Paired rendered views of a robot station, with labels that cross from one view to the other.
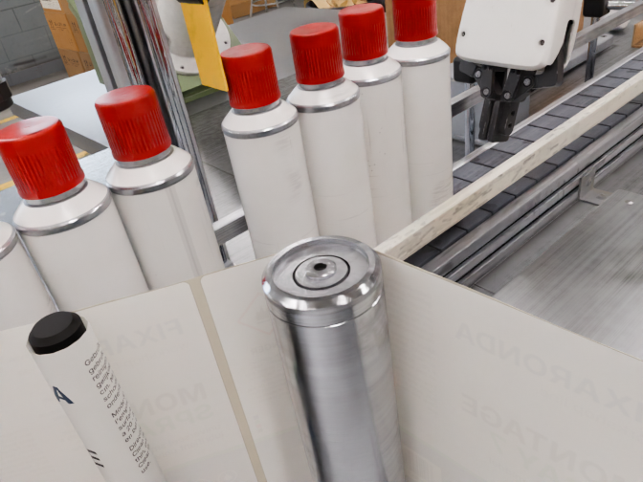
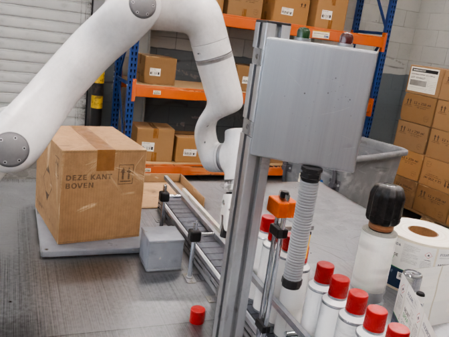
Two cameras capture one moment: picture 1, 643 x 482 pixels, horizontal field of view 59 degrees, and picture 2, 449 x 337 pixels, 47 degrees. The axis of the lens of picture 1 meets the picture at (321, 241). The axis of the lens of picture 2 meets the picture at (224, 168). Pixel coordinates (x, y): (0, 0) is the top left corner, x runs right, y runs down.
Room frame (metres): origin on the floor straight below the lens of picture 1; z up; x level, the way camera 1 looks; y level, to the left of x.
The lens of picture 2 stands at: (0.33, 1.00, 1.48)
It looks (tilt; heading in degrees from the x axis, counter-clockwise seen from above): 15 degrees down; 282
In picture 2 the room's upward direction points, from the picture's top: 8 degrees clockwise
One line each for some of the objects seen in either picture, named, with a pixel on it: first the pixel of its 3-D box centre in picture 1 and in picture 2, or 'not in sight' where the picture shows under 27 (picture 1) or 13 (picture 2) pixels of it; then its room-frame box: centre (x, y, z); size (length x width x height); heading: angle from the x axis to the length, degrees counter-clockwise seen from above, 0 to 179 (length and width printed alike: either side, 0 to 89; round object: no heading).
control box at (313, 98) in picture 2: not in sight; (312, 102); (0.38, 0.14, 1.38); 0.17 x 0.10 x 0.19; 1
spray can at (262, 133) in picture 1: (276, 192); (292, 291); (0.36, 0.03, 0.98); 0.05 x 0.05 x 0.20
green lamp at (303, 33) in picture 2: not in sight; (303, 33); (0.42, 0.12, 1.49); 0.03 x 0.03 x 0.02
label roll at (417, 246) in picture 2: not in sight; (417, 255); (0.07, -0.40, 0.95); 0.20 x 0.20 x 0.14
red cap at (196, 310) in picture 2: not in sight; (197, 314); (0.57, -0.02, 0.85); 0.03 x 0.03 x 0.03
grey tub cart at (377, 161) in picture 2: not in sight; (335, 184); (0.30, -2.77, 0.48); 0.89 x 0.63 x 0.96; 57
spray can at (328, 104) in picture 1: (334, 166); (284, 279); (0.39, -0.02, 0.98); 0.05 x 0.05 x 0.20
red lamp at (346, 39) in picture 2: not in sight; (346, 39); (0.35, 0.12, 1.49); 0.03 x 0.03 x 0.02
